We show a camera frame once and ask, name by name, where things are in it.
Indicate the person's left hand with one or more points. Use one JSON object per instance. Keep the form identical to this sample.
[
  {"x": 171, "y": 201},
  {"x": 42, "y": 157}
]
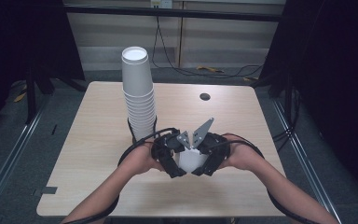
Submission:
[{"x": 144, "y": 157}]

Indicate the black metal stand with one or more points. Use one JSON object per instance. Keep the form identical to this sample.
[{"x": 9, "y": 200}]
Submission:
[{"x": 30, "y": 96}]

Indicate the person's right hand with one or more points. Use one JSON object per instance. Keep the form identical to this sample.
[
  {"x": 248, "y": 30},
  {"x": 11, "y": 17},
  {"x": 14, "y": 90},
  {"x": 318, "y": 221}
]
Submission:
[{"x": 244, "y": 154}]

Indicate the single white paper cup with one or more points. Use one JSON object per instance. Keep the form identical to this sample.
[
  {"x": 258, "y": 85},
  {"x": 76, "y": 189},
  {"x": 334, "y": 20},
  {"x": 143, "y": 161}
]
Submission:
[{"x": 191, "y": 160}]

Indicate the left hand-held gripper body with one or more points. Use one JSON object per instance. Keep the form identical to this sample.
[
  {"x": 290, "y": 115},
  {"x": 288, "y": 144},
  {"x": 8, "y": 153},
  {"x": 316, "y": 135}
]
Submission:
[{"x": 169, "y": 144}]

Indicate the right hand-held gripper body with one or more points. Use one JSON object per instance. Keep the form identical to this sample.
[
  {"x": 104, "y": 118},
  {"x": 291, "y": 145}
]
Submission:
[{"x": 213, "y": 144}]

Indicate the long yellow floor scrap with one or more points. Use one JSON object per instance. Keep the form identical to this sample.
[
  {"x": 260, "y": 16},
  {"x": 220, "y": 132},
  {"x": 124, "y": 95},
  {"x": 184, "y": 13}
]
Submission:
[{"x": 209, "y": 68}]

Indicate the dark round table grommet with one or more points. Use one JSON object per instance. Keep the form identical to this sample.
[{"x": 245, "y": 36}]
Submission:
[{"x": 204, "y": 96}]

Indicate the small yellow floor scrap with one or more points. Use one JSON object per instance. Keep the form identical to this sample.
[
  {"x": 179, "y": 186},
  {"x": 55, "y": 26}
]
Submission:
[{"x": 249, "y": 78}]

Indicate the metal floor rail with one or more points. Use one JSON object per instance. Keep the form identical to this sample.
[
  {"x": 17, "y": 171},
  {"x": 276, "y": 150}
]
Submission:
[
  {"x": 304, "y": 155},
  {"x": 15, "y": 146}
]

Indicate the black curtain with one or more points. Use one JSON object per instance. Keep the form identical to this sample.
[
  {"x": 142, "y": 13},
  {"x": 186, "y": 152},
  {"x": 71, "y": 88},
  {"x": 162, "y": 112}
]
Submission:
[
  {"x": 18, "y": 40},
  {"x": 332, "y": 77}
]

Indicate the grey tape strip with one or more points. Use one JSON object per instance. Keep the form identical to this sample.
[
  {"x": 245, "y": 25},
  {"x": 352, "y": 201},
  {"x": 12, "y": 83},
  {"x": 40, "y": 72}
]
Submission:
[{"x": 49, "y": 190}]

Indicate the black horizontal bar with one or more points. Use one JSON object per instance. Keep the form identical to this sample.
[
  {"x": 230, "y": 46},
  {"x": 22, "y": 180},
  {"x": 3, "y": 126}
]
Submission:
[{"x": 174, "y": 13}]

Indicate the white wall outlet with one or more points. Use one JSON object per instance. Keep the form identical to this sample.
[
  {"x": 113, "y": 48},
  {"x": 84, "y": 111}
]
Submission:
[{"x": 161, "y": 3}]

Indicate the black cup holder rack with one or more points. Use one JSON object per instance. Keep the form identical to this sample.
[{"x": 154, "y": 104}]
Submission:
[{"x": 131, "y": 129}]

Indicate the stack of white paper cups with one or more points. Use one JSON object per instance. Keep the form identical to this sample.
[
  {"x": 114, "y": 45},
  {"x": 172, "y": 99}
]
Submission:
[{"x": 138, "y": 96}]

